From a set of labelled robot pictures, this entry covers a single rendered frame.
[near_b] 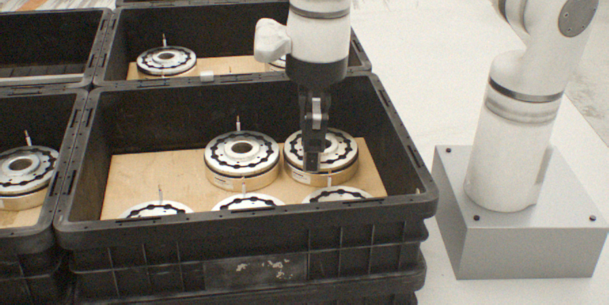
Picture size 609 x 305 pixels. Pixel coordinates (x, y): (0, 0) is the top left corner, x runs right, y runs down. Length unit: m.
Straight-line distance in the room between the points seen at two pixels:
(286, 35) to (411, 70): 0.73
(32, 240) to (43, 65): 0.60
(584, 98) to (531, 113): 2.19
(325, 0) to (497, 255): 0.43
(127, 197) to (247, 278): 0.22
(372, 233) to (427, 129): 0.56
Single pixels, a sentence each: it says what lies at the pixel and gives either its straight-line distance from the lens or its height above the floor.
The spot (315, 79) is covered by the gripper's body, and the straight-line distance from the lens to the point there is 0.73.
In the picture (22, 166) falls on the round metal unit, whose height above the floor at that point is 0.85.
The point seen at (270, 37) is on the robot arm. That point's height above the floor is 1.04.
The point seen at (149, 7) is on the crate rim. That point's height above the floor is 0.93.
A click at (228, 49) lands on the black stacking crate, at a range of 1.18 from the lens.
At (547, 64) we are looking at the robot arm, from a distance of 0.78.
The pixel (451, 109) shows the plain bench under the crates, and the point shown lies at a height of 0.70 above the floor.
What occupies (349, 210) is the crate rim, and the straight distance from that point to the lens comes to 0.65.
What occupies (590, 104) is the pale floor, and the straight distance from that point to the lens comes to 2.96.
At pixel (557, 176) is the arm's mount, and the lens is 0.99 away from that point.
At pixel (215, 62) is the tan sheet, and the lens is 1.16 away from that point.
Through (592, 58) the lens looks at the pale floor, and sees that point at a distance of 3.40.
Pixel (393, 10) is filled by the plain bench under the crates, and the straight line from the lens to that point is 1.76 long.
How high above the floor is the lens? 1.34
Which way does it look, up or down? 33 degrees down
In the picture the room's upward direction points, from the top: straight up
